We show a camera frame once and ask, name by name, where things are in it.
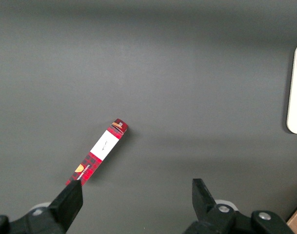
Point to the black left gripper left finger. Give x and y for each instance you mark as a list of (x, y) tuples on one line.
[(65, 207)]

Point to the red plaid carton box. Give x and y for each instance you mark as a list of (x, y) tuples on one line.
[(102, 148)]

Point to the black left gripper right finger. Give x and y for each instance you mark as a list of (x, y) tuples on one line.
[(204, 202)]

